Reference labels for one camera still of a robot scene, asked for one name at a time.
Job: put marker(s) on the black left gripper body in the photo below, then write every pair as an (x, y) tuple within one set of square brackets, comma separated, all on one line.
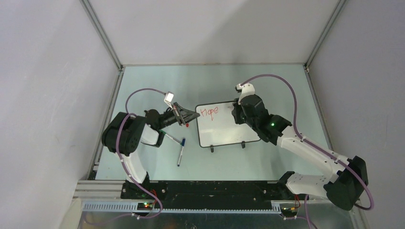
[(167, 118)]

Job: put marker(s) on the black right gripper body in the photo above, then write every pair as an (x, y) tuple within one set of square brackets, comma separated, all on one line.
[(240, 118)]

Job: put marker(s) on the white whiteboard black frame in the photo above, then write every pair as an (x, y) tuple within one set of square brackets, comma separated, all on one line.
[(216, 126)]

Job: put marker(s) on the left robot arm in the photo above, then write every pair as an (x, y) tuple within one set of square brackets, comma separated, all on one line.
[(127, 130)]

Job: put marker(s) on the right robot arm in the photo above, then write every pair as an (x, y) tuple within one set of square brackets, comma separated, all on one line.
[(343, 180)]

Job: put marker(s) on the green whiteboard marker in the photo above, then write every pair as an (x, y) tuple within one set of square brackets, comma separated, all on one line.
[(171, 137)]

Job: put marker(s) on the blue whiteboard marker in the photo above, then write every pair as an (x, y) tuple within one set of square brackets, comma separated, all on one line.
[(181, 152)]

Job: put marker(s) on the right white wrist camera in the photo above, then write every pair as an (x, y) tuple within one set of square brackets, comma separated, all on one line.
[(245, 90)]

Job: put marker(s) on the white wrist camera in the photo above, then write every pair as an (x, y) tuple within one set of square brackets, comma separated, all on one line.
[(245, 90), (168, 99)]

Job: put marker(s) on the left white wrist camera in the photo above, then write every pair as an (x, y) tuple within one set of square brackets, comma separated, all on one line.
[(168, 99)]

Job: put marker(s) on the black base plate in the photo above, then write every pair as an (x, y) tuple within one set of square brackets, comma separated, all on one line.
[(240, 195)]

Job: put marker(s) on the grey cable duct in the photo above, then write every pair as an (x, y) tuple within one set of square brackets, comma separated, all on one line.
[(136, 207)]

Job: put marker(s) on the right aluminium frame rail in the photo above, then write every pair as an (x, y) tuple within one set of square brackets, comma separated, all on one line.
[(307, 66)]

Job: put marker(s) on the aluminium frame rail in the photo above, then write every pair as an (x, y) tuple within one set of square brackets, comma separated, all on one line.
[(113, 91), (307, 66)]

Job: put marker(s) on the left aluminium frame rail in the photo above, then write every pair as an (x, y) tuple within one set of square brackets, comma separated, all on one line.
[(113, 91)]

